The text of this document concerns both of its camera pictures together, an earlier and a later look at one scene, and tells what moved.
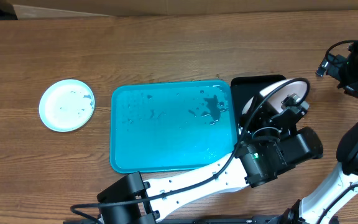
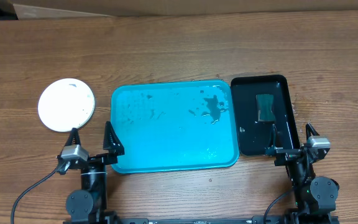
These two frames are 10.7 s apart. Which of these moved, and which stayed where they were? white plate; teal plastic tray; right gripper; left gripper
Moved: white plate; right gripper; left gripper
Stayed: teal plastic tray
